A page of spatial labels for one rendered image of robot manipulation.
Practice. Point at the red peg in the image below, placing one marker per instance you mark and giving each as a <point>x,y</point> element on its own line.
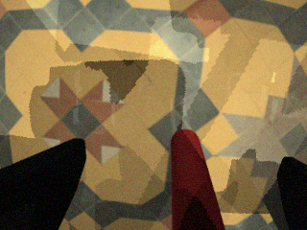
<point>194,203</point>

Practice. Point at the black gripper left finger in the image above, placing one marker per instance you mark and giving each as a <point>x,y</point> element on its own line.
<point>35,193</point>

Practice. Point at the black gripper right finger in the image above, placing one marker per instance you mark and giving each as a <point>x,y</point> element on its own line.
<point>292,180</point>

